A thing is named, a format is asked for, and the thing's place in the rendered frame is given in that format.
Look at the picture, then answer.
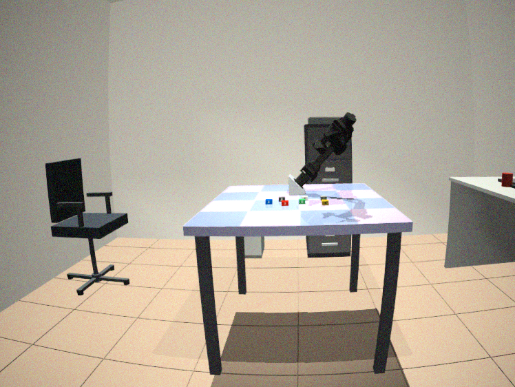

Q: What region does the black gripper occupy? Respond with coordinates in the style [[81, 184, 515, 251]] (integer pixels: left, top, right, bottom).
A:
[[313, 119, 346, 154]]

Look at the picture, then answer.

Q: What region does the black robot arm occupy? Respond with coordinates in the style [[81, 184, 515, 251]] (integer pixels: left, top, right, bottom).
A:
[[294, 112, 356, 188]]

